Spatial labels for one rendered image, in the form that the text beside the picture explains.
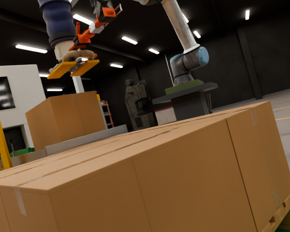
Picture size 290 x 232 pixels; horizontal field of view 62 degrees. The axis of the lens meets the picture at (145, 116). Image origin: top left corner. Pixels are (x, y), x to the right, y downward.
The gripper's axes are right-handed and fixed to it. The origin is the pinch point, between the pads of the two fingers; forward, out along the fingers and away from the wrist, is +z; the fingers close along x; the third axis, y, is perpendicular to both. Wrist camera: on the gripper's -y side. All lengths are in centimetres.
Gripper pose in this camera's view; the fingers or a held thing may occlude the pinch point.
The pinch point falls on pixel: (106, 15)
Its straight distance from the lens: 152.2
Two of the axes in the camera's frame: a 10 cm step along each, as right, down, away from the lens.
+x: -7.6, 2.0, -6.2
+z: 2.7, 9.6, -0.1
